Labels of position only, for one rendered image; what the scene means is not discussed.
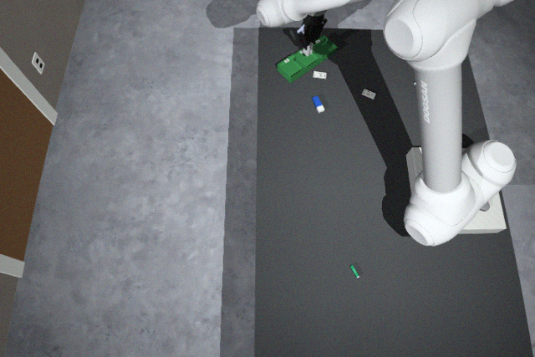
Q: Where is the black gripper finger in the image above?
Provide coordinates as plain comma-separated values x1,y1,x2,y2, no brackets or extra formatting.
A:
296,25,313,57
309,18,328,54

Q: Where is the green three-compartment bin rack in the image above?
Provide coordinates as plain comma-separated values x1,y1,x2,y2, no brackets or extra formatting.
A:
277,35,338,84

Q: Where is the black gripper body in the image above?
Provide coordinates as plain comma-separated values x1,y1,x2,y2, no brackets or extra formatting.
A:
302,15,324,32

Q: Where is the blue and white eraser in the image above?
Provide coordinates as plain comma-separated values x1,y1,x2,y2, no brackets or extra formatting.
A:
312,96,324,113

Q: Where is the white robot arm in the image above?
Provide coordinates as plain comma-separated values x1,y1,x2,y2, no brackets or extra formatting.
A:
257,0,517,246

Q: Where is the white domino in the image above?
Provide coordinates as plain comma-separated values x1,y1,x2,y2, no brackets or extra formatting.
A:
313,71,326,79
362,89,376,99

